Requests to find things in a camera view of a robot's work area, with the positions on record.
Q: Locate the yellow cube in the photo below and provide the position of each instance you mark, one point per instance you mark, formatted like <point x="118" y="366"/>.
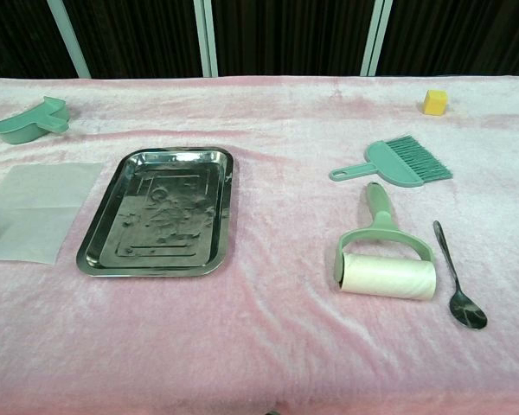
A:
<point x="434" y="104"/>

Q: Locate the green hand brush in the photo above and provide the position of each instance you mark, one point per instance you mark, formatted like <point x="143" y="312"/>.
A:
<point x="389" y="164"/>

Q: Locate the green lint roller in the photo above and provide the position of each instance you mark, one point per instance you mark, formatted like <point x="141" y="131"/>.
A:
<point x="385" y="274"/>

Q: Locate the white paper sheet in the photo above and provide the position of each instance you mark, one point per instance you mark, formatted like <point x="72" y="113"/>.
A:
<point x="39" y="207"/>

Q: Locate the stainless steel tray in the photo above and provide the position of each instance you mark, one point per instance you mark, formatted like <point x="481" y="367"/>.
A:
<point x="164" y="207"/>

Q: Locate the pink plush table cloth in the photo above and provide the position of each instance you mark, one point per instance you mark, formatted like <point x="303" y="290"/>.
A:
<point x="259" y="346"/>

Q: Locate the white metal frame post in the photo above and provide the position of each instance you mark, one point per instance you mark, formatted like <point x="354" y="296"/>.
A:
<point x="71" y="47"/>
<point x="207" y="43"/>
<point x="374" y="43"/>

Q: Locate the green plastic dustpan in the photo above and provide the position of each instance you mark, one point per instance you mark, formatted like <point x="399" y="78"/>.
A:
<point x="21" y="127"/>

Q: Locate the black pleated curtain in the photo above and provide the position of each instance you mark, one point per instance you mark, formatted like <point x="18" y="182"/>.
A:
<point x="285" y="34"/>

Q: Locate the dark metal spoon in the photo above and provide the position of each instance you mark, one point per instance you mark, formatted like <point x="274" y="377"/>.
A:
<point x="469" y="313"/>

